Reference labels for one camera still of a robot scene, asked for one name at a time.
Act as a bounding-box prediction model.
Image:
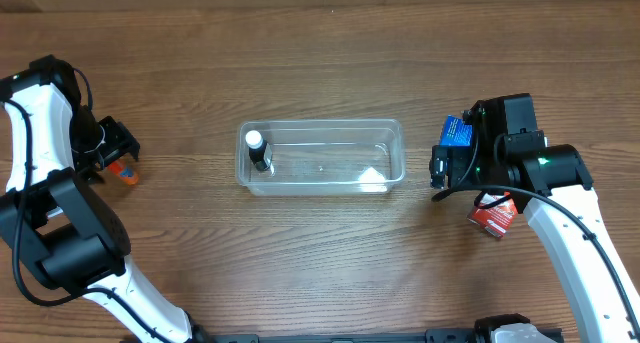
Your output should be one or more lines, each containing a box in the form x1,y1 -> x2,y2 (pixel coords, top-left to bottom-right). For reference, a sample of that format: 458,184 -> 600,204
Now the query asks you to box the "orange tube white cap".
107,160 -> 139,185

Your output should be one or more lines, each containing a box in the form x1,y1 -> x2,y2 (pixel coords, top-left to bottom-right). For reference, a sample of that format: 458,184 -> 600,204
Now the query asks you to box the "blue medicine box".
439,115 -> 473,147

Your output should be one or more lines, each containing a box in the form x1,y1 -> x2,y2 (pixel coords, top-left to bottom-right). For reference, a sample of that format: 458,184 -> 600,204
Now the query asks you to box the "black bottle white cap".
245,130 -> 272,171

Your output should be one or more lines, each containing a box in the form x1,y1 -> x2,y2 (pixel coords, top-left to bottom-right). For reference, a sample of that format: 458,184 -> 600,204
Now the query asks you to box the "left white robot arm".
1,55 -> 211,342

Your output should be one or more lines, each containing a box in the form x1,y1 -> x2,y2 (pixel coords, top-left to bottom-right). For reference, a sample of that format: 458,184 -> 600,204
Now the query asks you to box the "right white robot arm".
429,93 -> 639,342

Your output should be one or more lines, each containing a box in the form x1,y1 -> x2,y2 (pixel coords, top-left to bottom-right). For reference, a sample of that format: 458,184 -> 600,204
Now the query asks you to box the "clear plastic container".
235,118 -> 406,196

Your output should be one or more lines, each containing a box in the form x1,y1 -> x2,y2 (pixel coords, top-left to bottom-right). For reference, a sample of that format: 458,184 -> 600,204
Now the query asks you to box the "red medicine box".
467,193 -> 518,239

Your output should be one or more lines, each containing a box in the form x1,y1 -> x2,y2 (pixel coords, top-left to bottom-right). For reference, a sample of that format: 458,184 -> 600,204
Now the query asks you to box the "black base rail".
212,328 -> 491,343

